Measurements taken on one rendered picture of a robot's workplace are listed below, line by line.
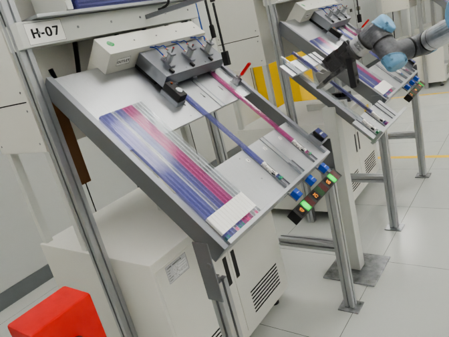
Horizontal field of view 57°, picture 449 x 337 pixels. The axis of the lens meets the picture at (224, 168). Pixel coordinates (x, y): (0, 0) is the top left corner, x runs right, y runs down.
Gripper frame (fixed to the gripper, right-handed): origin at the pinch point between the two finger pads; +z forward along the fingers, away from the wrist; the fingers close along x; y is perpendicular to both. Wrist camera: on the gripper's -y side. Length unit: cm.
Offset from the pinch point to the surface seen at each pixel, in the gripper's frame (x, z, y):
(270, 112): 21.6, 12.3, 3.4
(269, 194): 60, 5, -20
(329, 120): -7.9, 10.4, -12.4
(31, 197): 89, 77, 32
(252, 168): 56, 7, -11
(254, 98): 21.7, 13.8, 11.6
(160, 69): 57, 12, 34
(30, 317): 130, 15, -9
